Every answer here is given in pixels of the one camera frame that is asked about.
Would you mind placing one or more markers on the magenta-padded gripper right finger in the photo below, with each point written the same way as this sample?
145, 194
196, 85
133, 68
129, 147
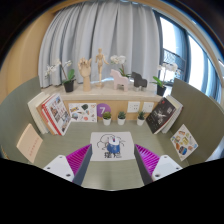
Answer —
164, 166

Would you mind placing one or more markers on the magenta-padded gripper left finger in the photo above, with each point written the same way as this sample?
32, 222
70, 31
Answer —
61, 166

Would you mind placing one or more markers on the blue and white computer mouse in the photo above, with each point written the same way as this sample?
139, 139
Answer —
113, 146

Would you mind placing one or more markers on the white printed mouse pad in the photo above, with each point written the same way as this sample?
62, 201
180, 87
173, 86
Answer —
128, 146

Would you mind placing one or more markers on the colourful illustrated card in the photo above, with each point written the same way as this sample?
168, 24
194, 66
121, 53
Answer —
184, 142

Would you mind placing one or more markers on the beige booklet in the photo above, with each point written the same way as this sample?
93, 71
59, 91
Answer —
29, 143

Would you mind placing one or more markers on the small succulent in white pot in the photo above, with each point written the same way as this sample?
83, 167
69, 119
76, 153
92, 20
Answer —
107, 121
141, 122
121, 121

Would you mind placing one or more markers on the black-cover book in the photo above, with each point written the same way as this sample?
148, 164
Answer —
160, 115

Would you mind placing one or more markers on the photo-cover magazine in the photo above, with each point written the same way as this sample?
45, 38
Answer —
58, 113

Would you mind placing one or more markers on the white sticker sheet card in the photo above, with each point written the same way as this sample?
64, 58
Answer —
82, 112

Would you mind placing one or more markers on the thick white book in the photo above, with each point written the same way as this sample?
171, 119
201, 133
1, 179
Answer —
35, 110

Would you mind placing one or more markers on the green desk partition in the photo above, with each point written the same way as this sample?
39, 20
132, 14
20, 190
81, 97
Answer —
15, 110
203, 113

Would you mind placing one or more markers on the purple round number sign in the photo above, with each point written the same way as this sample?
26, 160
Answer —
104, 108

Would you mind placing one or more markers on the wooden desk back ledge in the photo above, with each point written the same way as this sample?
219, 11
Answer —
100, 95

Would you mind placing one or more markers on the black horse figure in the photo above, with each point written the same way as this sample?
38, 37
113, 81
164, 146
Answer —
139, 81

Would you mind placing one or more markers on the pink horse figure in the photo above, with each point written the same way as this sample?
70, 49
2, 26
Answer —
119, 80

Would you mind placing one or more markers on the wooden hand model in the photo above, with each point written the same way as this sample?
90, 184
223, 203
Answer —
85, 71

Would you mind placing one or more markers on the window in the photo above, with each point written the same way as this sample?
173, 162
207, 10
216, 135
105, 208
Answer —
196, 60

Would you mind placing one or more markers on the grey curtain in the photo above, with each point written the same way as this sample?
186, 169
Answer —
100, 26

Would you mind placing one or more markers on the white wall socket plate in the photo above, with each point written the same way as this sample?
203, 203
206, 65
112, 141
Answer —
148, 107
133, 106

